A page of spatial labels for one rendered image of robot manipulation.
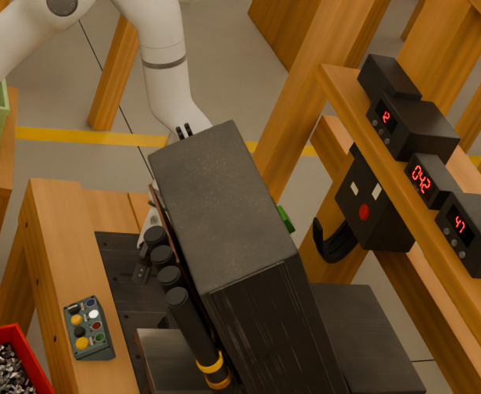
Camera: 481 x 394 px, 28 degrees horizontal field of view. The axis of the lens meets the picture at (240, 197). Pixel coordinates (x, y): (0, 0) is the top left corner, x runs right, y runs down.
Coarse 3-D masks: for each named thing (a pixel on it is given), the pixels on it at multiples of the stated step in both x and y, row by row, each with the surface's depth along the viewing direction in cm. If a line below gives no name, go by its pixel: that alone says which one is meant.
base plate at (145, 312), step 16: (96, 240) 249; (112, 240) 251; (128, 240) 253; (112, 256) 246; (128, 256) 248; (112, 272) 242; (128, 272) 244; (112, 288) 237; (128, 288) 239; (144, 288) 241; (160, 288) 243; (128, 304) 235; (144, 304) 237; (160, 304) 239; (128, 320) 231; (144, 320) 233; (160, 320) 234; (128, 336) 227; (128, 352) 223; (144, 384) 217
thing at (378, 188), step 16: (352, 176) 211; (368, 176) 206; (352, 192) 211; (368, 192) 205; (384, 192) 200; (352, 208) 210; (368, 208) 205; (384, 208) 200; (352, 224) 210; (368, 224) 204; (384, 224) 202; (400, 224) 204; (368, 240) 204; (384, 240) 206; (400, 240) 207
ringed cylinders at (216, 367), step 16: (160, 240) 161; (160, 256) 159; (160, 272) 156; (176, 272) 155; (176, 288) 153; (176, 304) 151; (192, 304) 154; (176, 320) 154; (192, 320) 155; (192, 336) 157; (208, 336) 160; (192, 352) 162; (208, 352) 161; (208, 368) 164; (224, 368) 167; (208, 384) 169; (224, 384) 168
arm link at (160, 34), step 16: (112, 0) 194; (128, 0) 187; (144, 0) 186; (160, 0) 186; (176, 0) 188; (128, 16) 189; (144, 16) 187; (160, 16) 187; (176, 16) 188; (144, 32) 189; (160, 32) 188; (176, 32) 190; (144, 48) 191; (160, 48) 190; (176, 48) 191
